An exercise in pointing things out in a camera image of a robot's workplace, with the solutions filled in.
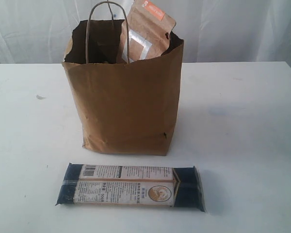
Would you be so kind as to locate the white backdrop curtain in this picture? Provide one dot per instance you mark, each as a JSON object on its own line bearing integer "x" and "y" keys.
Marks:
{"x": 37, "y": 31}

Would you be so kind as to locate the small paper scrap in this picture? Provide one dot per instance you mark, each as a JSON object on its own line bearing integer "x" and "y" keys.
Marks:
{"x": 40, "y": 97}

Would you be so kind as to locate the brown paper shopping bag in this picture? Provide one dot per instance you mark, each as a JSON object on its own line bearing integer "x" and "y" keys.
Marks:
{"x": 125, "y": 108}

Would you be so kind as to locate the brown pouch with orange label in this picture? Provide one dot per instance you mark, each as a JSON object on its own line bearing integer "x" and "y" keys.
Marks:
{"x": 145, "y": 34}

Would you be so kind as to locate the dark blue noodle packet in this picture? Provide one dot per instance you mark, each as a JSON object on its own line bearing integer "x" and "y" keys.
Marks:
{"x": 132, "y": 185}

